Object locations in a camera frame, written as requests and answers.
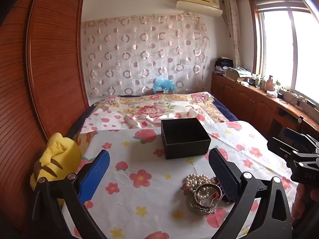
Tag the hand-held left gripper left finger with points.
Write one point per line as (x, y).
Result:
(96, 176)

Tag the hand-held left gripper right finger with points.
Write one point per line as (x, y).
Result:
(224, 176)

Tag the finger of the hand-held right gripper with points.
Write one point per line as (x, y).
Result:
(299, 135)
(286, 148)

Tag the ornate metal bangle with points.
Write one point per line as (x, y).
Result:
(206, 185)

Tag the black jewelry box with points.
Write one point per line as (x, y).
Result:
(184, 134)

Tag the person's right hand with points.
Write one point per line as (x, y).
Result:
(302, 204)

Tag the yellow plush toy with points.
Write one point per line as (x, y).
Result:
(57, 151)

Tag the white tissue box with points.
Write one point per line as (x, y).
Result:
(271, 93)

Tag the strawberry print bed sheet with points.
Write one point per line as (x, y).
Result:
(149, 191)

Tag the pink bottle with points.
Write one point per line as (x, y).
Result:
(269, 83)

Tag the wooden cabinet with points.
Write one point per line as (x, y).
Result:
(239, 97)

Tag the open cardboard box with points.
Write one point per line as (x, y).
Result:
(236, 74)

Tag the window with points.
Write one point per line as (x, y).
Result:
(279, 49)

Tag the floral blanket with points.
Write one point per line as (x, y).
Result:
(154, 109)

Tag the small cardboard box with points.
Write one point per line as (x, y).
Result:
(164, 92)

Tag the pile of dark clothes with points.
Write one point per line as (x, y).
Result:
(223, 64)

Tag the blue plastic bag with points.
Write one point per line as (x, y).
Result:
(163, 84)

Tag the gathered window curtain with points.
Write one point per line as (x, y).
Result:
(233, 29)

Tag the wooden slatted wardrobe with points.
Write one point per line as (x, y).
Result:
(49, 54)

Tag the white air conditioner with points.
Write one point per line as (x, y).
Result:
(197, 5)

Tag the circle pattern wall curtain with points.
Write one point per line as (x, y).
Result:
(139, 54)

